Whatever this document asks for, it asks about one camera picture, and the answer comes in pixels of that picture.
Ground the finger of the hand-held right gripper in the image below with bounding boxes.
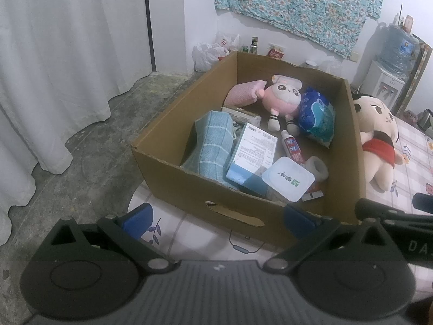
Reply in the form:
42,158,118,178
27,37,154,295
413,193,433,215
353,198,411,222

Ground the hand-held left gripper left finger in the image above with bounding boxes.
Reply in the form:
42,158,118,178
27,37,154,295
44,202,176,271

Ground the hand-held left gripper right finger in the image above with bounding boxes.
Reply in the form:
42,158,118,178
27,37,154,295
262,205,403,273

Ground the white plastic container green label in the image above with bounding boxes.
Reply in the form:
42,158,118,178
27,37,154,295
261,157,316,203

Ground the brown cardboard box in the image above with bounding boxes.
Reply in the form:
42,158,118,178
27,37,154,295
131,51,366,249

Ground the white soft roll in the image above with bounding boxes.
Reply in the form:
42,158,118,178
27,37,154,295
304,156,329,183

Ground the red toothpaste tube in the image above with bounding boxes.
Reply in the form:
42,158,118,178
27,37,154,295
280,129,307,165

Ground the white blue carton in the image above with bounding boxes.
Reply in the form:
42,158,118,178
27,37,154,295
225,122,278,197

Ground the white cat plush red cape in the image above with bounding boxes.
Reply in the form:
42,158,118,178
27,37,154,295
352,91,405,192

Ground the teal plaid towel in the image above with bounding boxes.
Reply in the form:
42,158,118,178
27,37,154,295
181,110,237,185

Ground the blue white tissue pack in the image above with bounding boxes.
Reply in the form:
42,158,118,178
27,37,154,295
298,87,336,149

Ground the pink round plush toy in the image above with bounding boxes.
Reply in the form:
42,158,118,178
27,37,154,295
257,74,303,136

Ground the small white packet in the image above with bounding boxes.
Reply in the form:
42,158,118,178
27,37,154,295
301,190,324,203

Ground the floral plaid printed mat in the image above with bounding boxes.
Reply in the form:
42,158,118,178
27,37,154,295
129,115,433,298

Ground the dark bag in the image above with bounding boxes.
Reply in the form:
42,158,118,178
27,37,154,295
417,108,433,131

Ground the white water dispenser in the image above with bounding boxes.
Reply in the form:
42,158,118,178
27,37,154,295
363,60,406,109

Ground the patterned folded mattress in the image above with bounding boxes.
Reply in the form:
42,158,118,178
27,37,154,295
401,34,433,116

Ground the clear plastic bag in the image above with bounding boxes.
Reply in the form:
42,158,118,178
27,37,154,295
318,59,344,77

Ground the blue water jug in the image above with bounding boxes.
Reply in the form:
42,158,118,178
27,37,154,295
379,23,420,80

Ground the white plastic bag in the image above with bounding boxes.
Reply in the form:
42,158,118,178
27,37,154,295
192,42,225,73

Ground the white curtain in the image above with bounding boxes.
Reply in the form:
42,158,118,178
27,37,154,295
0,0,185,244

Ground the red printed plastic bag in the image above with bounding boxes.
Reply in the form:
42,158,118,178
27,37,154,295
213,32,241,57

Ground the black vertical pole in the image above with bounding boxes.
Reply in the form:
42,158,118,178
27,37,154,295
144,0,157,72

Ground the thin black cord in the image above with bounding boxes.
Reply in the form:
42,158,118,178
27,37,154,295
229,229,264,255

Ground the teal floral wall cloth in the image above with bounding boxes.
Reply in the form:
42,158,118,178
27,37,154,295
214,0,387,60

